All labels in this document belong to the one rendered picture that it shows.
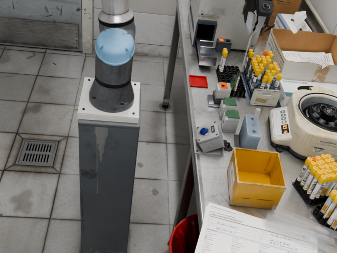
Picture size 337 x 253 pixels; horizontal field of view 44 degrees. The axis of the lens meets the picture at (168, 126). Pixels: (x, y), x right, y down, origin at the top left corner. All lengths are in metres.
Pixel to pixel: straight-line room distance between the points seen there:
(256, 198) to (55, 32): 2.42
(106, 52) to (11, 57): 2.10
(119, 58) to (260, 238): 0.64
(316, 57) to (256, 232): 0.92
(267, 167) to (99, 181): 0.63
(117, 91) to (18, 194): 1.15
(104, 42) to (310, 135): 0.68
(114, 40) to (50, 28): 2.01
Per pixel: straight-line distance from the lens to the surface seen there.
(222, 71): 1.65
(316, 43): 1.87
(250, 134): 1.27
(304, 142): 1.37
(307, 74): 1.65
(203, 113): 1.47
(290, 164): 1.38
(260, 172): 1.30
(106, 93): 1.35
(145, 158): 2.49
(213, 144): 1.29
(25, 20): 3.31
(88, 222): 1.78
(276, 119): 1.46
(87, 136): 1.42
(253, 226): 1.16
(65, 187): 2.34
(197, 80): 1.62
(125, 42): 1.29
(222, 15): 1.77
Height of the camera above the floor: 1.78
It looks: 41 degrees down
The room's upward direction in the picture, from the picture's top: 9 degrees clockwise
